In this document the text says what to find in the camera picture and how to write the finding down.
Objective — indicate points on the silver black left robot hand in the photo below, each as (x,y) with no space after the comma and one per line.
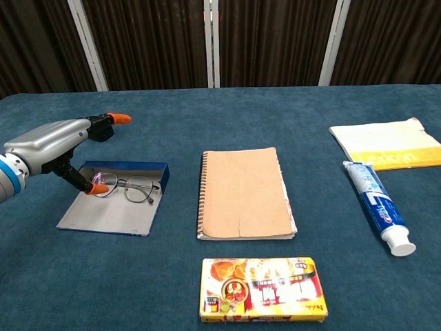
(48,141)

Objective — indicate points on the blue white toothpaste tube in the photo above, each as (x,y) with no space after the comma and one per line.
(377,203)

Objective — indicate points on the blue velvet tablecloth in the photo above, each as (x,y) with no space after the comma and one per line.
(172,120)

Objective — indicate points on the brown cover spiral notebook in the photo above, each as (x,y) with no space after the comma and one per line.
(241,193)

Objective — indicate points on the white blue left robot arm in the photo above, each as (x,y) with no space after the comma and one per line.
(8,182)

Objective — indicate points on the yellow red food box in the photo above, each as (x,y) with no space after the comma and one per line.
(262,293)

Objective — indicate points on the thin black metal eyeglasses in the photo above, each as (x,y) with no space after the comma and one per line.
(138,189)

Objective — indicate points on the dark brown pleated curtain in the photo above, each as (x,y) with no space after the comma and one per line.
(155,41)

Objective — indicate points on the blue cardboard glasses case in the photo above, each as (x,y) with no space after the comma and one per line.
(113,217)

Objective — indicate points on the white metal screen post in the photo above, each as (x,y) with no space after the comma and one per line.
(333,45)
(88,45)
(212,51)

